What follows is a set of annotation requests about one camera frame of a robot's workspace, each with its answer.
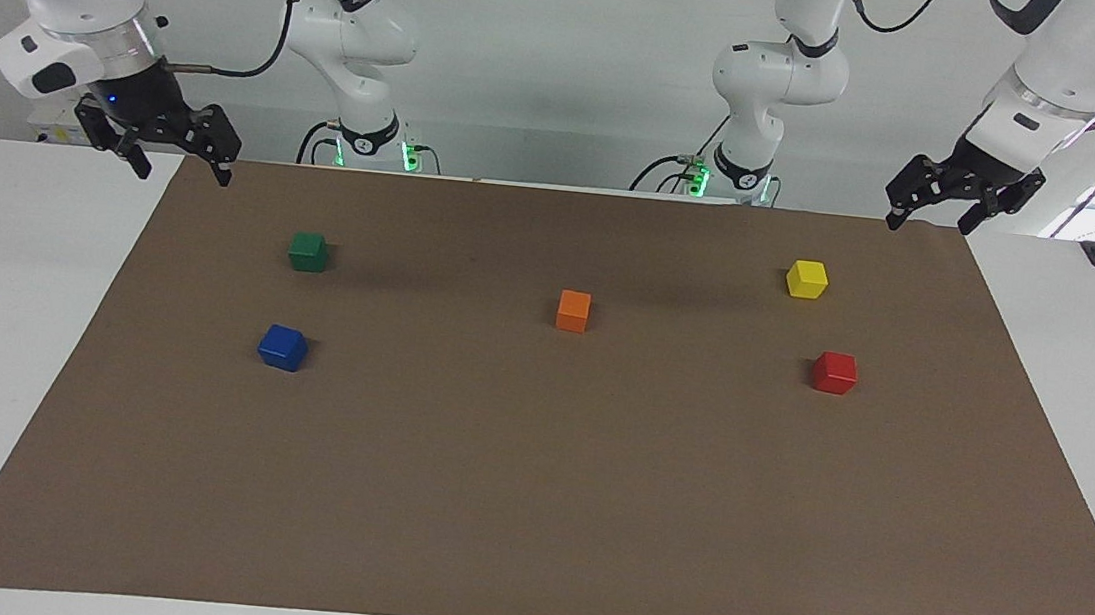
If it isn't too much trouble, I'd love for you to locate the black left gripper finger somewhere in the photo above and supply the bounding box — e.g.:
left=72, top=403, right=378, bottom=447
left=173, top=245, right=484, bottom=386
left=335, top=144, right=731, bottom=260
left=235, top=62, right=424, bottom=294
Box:
left=956, top=165, right=1047, bottom=243
left=881, top=152, right=960, bottom=237

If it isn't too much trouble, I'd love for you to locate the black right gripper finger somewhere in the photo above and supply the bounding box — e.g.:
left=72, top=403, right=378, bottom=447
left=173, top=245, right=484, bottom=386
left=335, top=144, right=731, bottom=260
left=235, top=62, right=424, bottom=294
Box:
left=180, top=102, right=246, bottom=188
left=68, top=96, right=158, bottom=181

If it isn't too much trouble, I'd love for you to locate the red wooden block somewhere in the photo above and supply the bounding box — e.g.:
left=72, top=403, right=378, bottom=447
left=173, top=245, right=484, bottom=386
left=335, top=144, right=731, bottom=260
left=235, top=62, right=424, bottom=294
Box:
left=810, top=349, right=860, bottom=397

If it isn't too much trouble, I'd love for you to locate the yellow wooden block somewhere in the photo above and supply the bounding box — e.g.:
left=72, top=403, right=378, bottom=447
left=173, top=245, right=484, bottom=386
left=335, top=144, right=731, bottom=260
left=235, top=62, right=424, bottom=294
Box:
left=784, top=257, right=832, bottom=302

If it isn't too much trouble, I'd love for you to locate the green wooden block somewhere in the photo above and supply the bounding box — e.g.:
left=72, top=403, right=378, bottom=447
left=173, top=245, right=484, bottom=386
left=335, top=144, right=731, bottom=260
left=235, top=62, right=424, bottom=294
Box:
left=286, top=229, right=332, bottom=275

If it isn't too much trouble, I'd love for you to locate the blue wooden block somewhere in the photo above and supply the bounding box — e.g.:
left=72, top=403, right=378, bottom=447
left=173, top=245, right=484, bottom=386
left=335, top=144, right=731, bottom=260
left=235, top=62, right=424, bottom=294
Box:
left=255, top=322, right=312, bottom=375

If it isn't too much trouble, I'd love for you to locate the orange wooden block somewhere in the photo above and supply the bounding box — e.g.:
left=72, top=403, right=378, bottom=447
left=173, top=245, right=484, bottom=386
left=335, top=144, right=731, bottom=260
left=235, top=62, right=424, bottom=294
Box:
left=554, top=288, right=594, bottom=336

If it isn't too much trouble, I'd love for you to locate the white box with yellow label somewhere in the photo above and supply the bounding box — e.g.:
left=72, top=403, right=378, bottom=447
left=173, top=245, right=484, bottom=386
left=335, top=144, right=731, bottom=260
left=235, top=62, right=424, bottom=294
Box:
left=25, top=92, right=91, bottom=150

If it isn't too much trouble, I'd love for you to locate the brown paper mat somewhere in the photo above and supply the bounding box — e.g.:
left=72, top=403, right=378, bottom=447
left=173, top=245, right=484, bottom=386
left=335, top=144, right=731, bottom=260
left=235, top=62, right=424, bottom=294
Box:
left=0, top=132, right=1095, bottom=615

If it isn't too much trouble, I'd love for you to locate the black right base cable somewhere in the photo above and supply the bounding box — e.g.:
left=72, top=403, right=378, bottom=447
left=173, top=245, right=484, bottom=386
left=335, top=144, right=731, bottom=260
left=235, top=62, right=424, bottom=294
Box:
left=295, top=118, right=345, bottom=169

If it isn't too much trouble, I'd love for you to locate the black base cable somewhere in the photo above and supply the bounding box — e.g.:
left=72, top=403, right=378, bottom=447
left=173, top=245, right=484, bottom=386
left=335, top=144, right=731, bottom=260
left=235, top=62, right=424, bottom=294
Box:
left=628, top=105, right=730, bottom=202
left=295, top=118, right=345, bottom=169

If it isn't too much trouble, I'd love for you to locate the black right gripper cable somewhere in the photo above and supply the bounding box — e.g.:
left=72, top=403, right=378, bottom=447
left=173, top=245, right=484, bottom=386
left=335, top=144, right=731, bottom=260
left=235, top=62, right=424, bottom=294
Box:
left=168, top=0, right=296, bottom=84

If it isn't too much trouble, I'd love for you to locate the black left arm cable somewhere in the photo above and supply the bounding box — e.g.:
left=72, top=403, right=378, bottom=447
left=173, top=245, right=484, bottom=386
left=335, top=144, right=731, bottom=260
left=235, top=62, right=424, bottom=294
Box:
left=838, top=0, right=952, bottom=42

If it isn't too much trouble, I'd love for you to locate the black left base cable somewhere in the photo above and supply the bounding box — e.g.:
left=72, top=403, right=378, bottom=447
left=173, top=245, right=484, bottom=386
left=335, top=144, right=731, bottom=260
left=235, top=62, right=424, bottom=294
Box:
left=628, top=105, right=730, bottom=202

